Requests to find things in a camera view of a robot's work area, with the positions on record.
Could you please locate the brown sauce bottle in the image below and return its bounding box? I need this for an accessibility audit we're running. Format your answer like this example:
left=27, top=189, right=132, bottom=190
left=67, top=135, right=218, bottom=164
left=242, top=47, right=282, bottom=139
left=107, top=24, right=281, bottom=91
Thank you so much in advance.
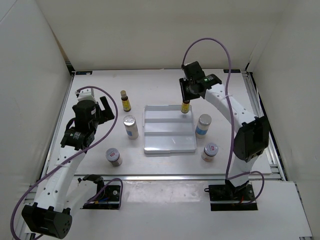
left=180, top=100, right=190, bottom=114
left=120, top=90, right=132, bottom=112

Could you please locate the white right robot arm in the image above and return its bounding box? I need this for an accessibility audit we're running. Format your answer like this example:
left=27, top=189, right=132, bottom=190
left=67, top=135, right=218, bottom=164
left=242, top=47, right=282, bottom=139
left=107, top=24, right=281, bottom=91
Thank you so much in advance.
left=179, top=61, right=270, bottom=200

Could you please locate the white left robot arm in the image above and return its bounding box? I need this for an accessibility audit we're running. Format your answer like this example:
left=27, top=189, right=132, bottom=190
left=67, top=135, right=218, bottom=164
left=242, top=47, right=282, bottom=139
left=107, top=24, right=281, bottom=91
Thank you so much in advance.
left=21, top=95, right=118, bottom=239

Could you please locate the left tall silver-lid jar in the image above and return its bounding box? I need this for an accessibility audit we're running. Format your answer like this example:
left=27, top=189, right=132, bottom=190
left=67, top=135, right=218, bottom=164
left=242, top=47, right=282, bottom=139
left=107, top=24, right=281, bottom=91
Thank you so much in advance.
left=123, top=115, right=139, bottom=140

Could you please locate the tall silver-lid jar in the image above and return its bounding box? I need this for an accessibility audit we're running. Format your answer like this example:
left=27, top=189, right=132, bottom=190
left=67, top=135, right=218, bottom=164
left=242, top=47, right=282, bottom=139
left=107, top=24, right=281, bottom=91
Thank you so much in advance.
left=123, top=115, right=139, bottom=140
left=195, top=114, right=212, bottom=139

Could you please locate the right blue corner label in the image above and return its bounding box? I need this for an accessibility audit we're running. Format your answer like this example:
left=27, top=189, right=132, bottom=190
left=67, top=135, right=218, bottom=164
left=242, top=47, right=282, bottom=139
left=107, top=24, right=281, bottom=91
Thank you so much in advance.
left=223, top=69, right=241, bottom=74

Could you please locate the blue corner label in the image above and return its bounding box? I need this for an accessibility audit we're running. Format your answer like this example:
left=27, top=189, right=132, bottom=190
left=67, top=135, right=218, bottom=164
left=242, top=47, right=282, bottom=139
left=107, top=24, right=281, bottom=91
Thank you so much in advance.
left=75, top=71, right=93, bottom=76
left=223, top=69, right=241, bottom=74

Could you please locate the right tall silver-lid jar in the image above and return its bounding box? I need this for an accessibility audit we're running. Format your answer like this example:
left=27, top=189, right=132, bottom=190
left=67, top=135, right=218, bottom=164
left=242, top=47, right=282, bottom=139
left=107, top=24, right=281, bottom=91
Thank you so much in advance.
left=195, top=114, right=212, bottom=139

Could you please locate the left blue corner label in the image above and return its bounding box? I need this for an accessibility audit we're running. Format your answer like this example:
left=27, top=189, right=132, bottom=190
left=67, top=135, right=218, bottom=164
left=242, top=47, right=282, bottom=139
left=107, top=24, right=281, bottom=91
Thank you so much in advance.
left=75, top=71, right=93, bottom=76

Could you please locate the white tiered organizer tray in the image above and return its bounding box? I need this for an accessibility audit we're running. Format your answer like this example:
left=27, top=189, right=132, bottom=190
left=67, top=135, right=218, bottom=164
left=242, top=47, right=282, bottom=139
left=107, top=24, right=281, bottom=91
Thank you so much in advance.
left=143, top=105, right=197, bottom=155

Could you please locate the left short white-lid jar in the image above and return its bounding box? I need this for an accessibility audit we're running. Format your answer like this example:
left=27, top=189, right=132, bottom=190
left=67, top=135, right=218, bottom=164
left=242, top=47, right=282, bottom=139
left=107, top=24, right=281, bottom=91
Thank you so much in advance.
left=105, top=148, right=123, bottom=167

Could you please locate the short white-lid jar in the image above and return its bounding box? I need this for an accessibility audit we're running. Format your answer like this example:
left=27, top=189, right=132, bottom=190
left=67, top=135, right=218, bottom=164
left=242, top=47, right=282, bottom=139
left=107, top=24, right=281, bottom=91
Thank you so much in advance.
left=201, top=142, right=219, bottom=162
left=105, top=148, right=123, bottom=167

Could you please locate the right short white-lid jar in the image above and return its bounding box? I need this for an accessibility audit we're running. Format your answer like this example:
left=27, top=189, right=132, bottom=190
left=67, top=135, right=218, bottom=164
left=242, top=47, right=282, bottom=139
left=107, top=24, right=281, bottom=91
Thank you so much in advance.
left=201, top=142, right=219, bottom=162

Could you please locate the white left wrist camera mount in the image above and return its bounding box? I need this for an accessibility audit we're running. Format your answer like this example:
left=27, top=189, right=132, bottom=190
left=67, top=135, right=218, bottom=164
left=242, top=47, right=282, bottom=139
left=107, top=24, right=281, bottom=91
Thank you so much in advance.
left=75, top=88, right=97, bottom=104

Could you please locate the aluminium left frame rail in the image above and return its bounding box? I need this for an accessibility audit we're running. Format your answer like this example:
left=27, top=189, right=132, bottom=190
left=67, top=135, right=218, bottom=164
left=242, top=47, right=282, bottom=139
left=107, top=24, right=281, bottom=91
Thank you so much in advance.
left=37, top=60, right=75, bottom=181

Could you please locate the aluminium frame rail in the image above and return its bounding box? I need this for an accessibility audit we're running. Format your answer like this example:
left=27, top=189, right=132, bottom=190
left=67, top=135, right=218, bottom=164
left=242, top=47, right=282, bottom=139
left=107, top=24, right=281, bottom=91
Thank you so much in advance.
left=242, top=70, right=288, bottom=181
left=37, top=60, right=75, bottom=181

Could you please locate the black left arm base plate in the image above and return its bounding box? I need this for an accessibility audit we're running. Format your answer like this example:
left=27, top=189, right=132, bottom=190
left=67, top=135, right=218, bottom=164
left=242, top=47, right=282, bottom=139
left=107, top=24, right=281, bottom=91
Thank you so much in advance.
left=82, top=177, right=124, bottom=210

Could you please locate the aluminium front rail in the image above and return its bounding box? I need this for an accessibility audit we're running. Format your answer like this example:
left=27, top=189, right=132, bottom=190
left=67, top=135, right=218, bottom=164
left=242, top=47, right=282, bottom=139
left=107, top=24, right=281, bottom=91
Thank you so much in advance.
left=37, top=174, right=273, bottom=181

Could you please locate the aluminium right frame rail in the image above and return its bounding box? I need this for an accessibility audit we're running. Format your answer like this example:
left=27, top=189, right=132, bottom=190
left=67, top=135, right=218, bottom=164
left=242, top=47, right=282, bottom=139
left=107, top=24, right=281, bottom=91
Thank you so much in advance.
left=242, top=70, right=288, bottom=181

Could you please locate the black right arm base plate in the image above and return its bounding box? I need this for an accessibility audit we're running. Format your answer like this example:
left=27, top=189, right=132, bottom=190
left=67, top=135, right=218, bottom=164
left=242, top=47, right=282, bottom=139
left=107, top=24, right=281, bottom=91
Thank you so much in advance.
left=204, top=180, right=258, bottom=212

